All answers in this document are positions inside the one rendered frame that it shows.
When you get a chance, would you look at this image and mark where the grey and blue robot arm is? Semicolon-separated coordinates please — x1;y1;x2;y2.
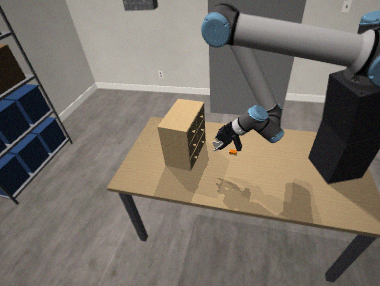
201;2;380;143

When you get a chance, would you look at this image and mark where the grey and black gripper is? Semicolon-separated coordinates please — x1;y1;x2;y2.
212;121;240;151

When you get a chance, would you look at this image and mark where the dark brown chest of drawers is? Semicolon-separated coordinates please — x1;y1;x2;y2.
157;99;204;171

